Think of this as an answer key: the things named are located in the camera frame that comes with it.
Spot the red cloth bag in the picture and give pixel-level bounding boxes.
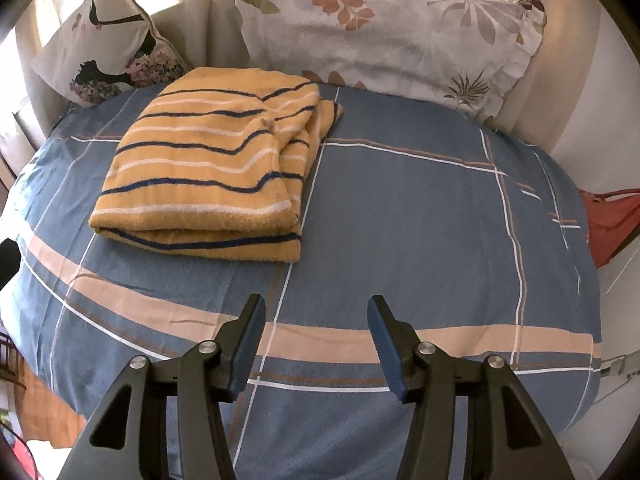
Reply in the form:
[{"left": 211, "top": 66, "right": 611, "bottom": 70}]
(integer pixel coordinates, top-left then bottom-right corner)
[{"left": 575, "top": 188, "right": 640, "bottom": 268}]

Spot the yellow striped sweater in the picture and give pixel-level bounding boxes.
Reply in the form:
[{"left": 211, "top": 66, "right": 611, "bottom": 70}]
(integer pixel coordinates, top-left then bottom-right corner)
[{"left": 88, "top": 67, "right": 345, "bottom": 263}]

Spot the blue plaid bed sheet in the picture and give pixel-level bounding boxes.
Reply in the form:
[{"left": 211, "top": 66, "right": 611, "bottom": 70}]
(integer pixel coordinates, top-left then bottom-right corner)
[{"left": 0, "top": 80, "right": 603, "bottom": 480}]

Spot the white floral bird cushion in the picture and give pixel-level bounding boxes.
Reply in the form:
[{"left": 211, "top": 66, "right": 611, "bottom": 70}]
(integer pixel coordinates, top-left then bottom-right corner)
[{"left": 30, "top": 0, "right": 193, "bottom": 108}]

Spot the white leaf print pillow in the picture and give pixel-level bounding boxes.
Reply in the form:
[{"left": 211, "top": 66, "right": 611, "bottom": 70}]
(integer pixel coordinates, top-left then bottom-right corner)
[{"left": 216, "top": 0, "right": 547, "bottom": 123}]

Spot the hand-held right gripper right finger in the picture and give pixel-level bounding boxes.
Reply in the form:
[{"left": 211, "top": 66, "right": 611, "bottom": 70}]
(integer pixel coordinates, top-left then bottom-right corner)
[{"left": 367, "top": 295, "right": 571, "bottom": 480}]

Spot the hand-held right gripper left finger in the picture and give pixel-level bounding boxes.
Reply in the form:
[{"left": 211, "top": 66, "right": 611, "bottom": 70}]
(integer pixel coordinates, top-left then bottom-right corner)
[{"left": 57, "top": 293, "right": 267, "bottom": 480}]

